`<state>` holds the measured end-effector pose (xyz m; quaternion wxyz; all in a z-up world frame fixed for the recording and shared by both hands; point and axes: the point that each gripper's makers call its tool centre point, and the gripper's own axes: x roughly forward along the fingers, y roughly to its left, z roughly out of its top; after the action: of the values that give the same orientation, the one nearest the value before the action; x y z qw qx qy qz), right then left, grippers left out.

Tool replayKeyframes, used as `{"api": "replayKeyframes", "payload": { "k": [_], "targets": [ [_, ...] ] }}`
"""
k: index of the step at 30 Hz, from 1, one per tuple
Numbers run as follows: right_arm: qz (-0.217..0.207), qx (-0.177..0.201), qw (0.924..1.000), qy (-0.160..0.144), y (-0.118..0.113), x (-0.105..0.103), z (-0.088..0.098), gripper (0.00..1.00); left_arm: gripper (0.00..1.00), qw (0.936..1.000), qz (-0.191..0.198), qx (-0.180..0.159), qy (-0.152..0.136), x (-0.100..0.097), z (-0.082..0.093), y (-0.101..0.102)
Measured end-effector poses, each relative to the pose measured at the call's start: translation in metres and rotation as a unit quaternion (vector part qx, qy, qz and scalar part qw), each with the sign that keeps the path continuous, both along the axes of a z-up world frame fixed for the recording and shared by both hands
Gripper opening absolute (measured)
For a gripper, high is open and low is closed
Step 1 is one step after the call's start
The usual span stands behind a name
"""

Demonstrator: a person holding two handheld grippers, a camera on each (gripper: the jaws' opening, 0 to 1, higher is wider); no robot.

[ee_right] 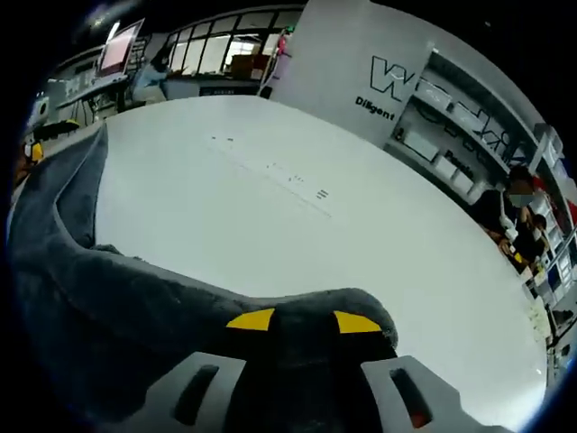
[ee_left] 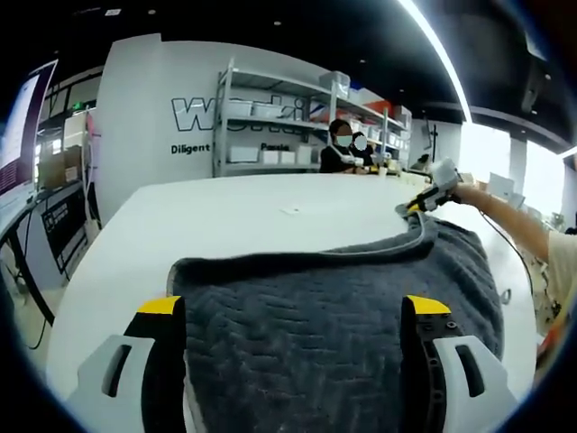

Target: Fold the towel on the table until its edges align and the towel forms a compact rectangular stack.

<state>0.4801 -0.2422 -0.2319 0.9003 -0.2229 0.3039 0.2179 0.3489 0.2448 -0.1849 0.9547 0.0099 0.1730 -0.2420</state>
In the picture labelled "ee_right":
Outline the large monitor screen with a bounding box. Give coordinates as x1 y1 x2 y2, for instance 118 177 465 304
96 17 146 78

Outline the grey metal storage shelf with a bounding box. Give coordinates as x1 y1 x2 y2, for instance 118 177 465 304
382 47 577 317

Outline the white table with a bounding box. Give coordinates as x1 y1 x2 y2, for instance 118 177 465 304
8 94 554 433

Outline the white side desk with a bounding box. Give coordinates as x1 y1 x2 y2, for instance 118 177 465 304
47 74 132 123

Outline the grey towel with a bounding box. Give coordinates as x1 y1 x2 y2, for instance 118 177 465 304
8 121 400 433

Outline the row of white storage bins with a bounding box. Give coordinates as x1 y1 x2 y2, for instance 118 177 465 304
396 76 573 290

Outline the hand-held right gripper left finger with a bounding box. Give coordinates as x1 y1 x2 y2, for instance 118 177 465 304
130 308 280 433

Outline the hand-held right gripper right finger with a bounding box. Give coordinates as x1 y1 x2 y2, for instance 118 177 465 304
324 309 497 433

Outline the glass window partition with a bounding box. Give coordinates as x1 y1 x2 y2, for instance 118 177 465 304
166 8 303 78

